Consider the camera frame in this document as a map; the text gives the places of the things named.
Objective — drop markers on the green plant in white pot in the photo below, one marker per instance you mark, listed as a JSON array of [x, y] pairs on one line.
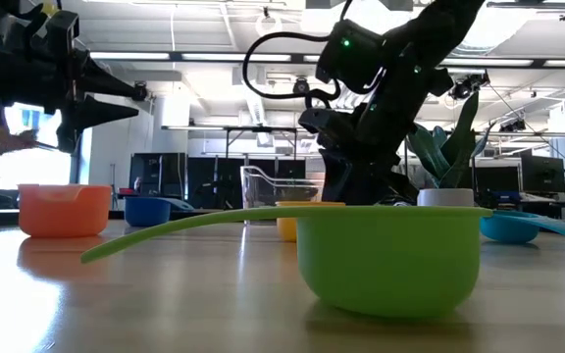
[[444, 197]]

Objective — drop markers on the black computer monitor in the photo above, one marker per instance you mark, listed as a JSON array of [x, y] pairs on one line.
[[496, 179], [542, 174]]

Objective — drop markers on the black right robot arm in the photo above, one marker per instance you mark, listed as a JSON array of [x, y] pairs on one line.
[[439, 29]]

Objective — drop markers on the black metal rig frame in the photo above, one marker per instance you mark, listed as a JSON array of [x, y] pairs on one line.
[[263, 129]]

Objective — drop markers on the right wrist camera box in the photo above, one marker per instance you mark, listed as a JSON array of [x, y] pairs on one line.
[[351, 54]]

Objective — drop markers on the blue measuring cup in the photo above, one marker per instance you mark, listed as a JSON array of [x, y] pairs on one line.
[[145, 213]]

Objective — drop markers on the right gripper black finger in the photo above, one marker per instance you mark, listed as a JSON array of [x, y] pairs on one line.
[[335, 176], [380, 186]]

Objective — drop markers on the clear plastic basket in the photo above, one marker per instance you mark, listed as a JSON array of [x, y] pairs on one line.
[[258, 191]]

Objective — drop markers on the black ceiling-mounted camera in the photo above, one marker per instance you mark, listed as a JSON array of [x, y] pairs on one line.
[[513, 126], [464, 88]]

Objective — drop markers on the large bright window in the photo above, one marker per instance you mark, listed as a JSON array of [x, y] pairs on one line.
[[32, 166]]

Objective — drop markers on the long ceiling light strip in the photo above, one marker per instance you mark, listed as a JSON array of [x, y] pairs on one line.
[[488, 62], [189, 56]]

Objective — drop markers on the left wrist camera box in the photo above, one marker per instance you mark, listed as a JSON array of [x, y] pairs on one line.
[[62, 27]]

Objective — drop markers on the teal measuring cup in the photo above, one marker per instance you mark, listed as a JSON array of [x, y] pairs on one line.
[[508, 230]]

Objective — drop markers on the red-orange measuring cup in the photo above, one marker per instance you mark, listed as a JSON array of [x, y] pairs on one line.
[[62, 216]]

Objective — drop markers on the green measuring cup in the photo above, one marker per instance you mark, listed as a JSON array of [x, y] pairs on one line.
[[390, 265]]

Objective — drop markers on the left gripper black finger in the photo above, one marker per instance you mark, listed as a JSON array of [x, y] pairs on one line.
[[86, 115], [101, 81]]

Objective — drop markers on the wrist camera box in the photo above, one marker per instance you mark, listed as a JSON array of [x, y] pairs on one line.
[[351, 54], [62, 27]]

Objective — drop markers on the yellow measuring cup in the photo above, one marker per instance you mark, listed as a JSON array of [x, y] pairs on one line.
[[286, 230]]

